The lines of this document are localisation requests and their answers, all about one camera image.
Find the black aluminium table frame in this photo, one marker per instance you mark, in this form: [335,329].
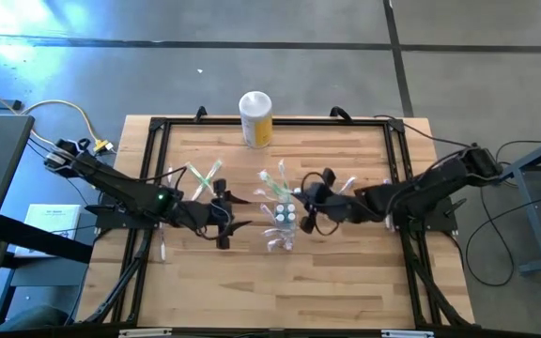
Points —
[345,122]

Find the blue toothbrush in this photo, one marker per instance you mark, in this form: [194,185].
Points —
[350,184]

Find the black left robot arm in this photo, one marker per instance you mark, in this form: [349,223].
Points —
[120,188]

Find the black desk beam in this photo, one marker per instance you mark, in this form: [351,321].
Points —
[40,238]

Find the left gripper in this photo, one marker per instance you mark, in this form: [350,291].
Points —
[205,213]

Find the grey metal stand frame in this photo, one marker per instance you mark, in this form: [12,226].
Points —
[531,211]

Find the toothbrush in clear wrapper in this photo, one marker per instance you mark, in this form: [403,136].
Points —
[169,173]
[163,244]

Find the clear acrylic holder box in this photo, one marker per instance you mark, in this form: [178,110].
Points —
[285,230]

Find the white paper booklet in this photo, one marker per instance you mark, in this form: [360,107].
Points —
[50,218]

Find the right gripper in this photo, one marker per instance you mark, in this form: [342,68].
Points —
[341,206]

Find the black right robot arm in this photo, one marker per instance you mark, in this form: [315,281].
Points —
[439,183]

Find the white yellow wipes canister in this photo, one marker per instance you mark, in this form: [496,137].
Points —
[255,117]

